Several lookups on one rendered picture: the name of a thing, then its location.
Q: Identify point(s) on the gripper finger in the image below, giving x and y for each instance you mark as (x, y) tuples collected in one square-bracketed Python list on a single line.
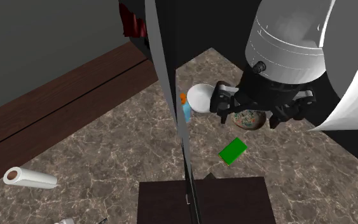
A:
[(220, 100), (299, 108)]

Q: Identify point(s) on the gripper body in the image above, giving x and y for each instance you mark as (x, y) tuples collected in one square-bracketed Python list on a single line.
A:
[(268, 93)]

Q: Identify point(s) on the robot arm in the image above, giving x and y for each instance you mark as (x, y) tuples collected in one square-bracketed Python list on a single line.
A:
[(287, 40)]

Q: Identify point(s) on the white bowl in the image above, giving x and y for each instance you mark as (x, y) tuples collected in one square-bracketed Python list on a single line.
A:
[(198, 97)]

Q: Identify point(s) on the brown speckled bowl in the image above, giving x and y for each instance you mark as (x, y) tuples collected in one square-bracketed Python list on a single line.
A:
[(248, 120)]

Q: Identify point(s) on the blue bottle with orange cap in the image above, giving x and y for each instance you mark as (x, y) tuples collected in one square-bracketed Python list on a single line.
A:
[(186, 110)]

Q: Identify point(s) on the green book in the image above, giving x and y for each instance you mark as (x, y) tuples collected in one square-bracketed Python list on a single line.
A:
[(233, 151)]

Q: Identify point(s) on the grey thin upright panel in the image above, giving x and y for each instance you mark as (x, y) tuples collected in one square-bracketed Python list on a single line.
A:
[(167, 77)]

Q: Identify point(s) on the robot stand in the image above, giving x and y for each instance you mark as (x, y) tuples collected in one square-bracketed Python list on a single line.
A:
[(228, 201)]

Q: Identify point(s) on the red cloth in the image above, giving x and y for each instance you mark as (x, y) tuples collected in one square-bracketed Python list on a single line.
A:
[(132, 24)]

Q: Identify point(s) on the small black object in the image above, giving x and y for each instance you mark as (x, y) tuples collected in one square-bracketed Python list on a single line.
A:
[(103, 221)]

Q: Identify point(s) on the small white object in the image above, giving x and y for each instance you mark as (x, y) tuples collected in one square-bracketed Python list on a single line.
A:
[(64, 221)]

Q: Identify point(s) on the white paper towel roll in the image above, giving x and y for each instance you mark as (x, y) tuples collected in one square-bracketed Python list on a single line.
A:
[(33, 179)]

